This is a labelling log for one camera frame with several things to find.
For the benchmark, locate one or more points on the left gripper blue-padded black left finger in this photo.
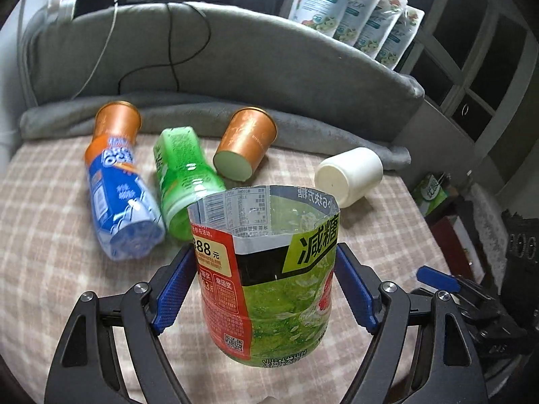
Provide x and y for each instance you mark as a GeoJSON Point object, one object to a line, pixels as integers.
{"type": "Point", "coordinates": [86, 367]}

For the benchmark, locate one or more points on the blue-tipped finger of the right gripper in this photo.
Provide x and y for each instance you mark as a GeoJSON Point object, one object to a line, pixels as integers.
{"type": "Point", "coordinates": [438, 280]}

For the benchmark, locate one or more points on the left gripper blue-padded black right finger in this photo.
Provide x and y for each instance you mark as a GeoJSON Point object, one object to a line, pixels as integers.
{"type": "Point", "coordinates": [445, 367]}

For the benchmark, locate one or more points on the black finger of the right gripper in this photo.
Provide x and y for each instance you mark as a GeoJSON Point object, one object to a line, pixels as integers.
{"type": "Point", "coordinates": [422, 295]}

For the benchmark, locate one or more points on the cut green label plastic cup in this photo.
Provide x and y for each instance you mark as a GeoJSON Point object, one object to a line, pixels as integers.
{"type": "Point", "coordinates": [265, 257]}

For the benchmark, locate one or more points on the white plastic cup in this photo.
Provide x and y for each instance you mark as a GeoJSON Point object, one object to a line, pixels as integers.
{"type": "Point", "coordinates": [350, 175]}

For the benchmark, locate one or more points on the blue orange bottle cup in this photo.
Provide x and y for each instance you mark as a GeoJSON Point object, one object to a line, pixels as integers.
{"type": "Point", "coordinates": [127, 219]}

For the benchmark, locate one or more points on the green plastic bottle cup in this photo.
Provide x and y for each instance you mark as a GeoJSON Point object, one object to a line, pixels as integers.
{"type": "Point", "coordinates": [184, 177]}

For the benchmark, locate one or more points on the orange paper cup right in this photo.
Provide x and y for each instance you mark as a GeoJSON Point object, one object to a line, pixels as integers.
{"type": "Point", "coordinates": [250, 133]}

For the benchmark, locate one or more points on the orange paper cup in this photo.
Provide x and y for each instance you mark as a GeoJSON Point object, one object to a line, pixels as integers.
{"type": "Point", "coordinates": [250, 133]}
{"type": "Point", "coordinates": [118, 119]}

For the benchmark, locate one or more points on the orange paper cup left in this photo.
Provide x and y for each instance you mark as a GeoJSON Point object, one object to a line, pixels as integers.
{"type": "Point", "coordinates": [118, 119]}

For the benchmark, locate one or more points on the green tissue pack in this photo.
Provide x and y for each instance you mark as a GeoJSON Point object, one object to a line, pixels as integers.
{"type": "Point", "coordinates": [430, 193]}

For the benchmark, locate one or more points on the plaid beige blanket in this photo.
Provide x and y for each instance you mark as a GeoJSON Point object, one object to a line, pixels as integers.
{"type": "Point", "coordinates": [50, 256]}

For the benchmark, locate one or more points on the grey folded fleece blanket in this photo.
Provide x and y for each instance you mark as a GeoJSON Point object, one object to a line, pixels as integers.
{"type": "Point", "coordinates": [209, 117]}

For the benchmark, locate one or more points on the grey sofa backrest cushion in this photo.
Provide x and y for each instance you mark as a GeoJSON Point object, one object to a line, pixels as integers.
{"type": "Point", "coordinates": [218, 51]}

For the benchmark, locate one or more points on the black power adapter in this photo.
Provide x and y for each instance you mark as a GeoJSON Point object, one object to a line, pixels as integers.
{"type": "Point", "coordinates": [84, 7]}

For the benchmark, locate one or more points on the white power strip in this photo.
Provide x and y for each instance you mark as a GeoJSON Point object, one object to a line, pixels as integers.
{"type": "Point", "coordinates": [60, 11]}

